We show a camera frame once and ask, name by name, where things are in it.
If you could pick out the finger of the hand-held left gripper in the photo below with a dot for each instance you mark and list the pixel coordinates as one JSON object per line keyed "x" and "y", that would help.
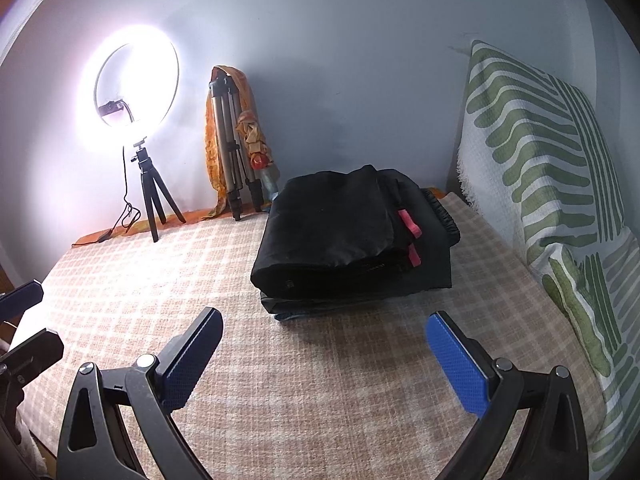
{"x": 35, "y": 347}
{"x": 22, "y": 297}

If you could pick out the black pants with pink tags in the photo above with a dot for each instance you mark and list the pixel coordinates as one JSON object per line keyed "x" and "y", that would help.
{"x": 325, "y": 225}

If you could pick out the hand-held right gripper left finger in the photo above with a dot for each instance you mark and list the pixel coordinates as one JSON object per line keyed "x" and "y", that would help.
{"x": 192, "y": 365}

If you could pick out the orange patterned scarf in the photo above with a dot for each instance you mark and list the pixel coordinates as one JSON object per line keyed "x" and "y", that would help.
{"x": 212, "y": 160}

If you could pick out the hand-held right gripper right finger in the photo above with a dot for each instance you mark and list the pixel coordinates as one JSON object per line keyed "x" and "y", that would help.
{"x": 460, "y": 360}

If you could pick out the small black tripod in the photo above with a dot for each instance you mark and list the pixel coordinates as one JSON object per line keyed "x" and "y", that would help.
{"x": 148, "y": 185}

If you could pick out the beige checked blanket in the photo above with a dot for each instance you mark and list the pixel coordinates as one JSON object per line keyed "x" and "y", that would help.
{"x": 300, "y": 410}

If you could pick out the folded blue jeans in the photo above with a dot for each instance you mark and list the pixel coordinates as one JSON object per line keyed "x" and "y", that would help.
{"x": 300, "y": 307}

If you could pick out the folded silver tripod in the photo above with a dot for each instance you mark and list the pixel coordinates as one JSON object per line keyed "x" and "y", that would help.
{"x": 225, "y": 135}

